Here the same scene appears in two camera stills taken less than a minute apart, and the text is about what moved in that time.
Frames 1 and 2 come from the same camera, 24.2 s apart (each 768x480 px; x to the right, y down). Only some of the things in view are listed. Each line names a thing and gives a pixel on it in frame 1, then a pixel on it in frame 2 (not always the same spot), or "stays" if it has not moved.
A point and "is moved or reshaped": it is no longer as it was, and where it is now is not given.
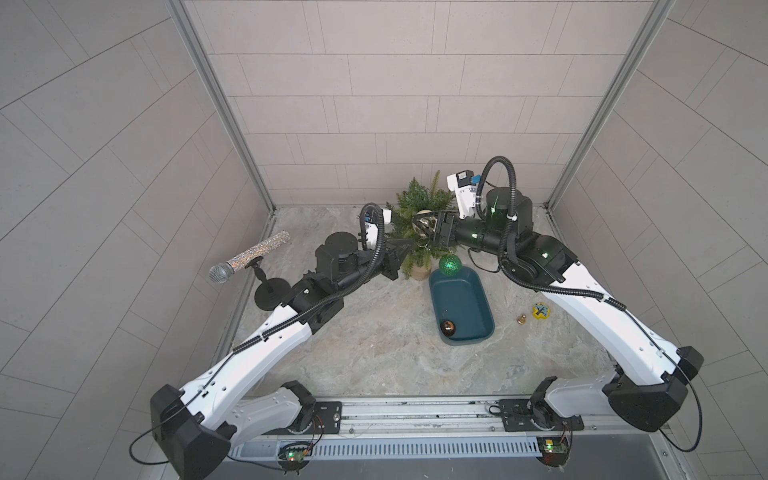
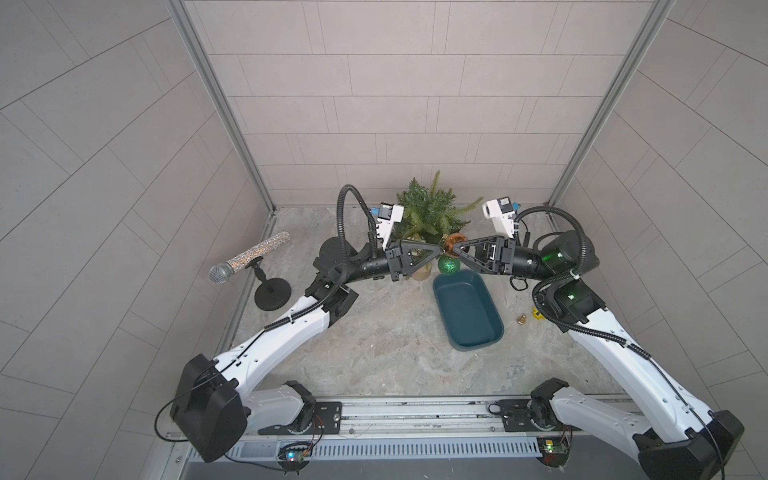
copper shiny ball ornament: (448, 328) is moved or reshaped
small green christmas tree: (422, 256) stays
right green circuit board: (554, 450) stays
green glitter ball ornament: (450, 265) stays
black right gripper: (447, 226) to (503, 261)
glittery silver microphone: (223, 272) stays
